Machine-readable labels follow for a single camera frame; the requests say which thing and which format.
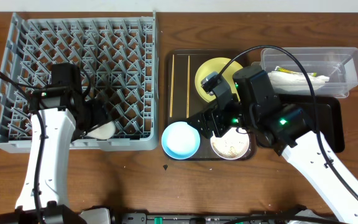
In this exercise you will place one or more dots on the clear plastic waste bin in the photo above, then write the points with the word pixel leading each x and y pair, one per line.
pixel 340 64

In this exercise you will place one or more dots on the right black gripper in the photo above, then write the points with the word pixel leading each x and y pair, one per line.
pixel 206 118

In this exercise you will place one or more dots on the yellow green snack wrapper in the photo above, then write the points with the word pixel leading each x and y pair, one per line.
pixel 284 70

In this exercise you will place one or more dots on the grey plastic dish rack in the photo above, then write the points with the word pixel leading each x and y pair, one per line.
pixel 119 56

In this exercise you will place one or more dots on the black equipment rail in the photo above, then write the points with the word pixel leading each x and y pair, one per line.
pixel 197 218

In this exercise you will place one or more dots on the light blue bowl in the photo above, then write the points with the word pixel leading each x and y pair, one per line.
pixel 180 141

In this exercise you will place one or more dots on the dark brown serving tray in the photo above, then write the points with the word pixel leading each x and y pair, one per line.
pixel 197 58

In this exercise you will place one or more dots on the white pink bowl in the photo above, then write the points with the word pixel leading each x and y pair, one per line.
pixel 236 134

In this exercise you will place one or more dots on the white napkin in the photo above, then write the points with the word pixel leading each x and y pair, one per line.
pixel 291 82

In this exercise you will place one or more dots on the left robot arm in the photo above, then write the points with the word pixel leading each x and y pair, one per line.
pixel 60 114

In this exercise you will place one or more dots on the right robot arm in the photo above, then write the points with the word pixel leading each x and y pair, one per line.
pixel 313 158

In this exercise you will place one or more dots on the yellow round plate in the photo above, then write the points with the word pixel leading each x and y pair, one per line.
pixel 216 65

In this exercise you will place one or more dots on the spilled rice food scraps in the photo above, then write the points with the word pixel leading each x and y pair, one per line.
pixel 228 149

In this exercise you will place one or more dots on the white cup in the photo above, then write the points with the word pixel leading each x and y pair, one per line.
pixel 103 132

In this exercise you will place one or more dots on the black waste tray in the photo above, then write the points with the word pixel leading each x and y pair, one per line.
pixel 331 124

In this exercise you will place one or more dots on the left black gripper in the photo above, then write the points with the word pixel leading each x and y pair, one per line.
pixel 96 116

